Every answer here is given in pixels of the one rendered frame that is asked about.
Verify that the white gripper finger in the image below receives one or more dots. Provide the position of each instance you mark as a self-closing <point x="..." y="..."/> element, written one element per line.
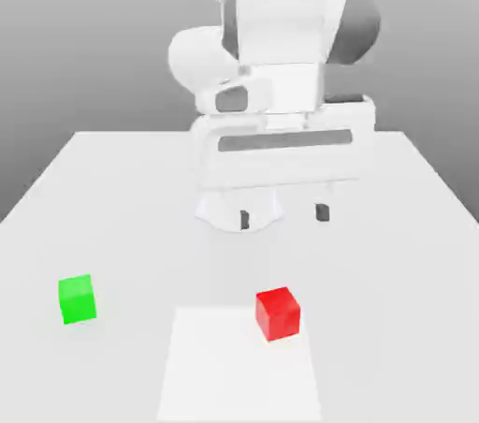
<point x="244" y="220"/>
<point x="322" y="212"/>

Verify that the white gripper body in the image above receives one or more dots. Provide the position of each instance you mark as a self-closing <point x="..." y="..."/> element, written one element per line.
<point x="284" y="164"/>

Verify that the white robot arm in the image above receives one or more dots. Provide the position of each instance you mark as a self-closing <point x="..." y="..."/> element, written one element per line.
<point x="288" y="18"/>

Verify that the small red cube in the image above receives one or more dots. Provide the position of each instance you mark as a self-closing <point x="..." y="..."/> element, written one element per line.
<point x="277" y="313"/>

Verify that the small green cube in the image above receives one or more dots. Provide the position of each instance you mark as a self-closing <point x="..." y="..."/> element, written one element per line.
<point x="77" y="299"/>

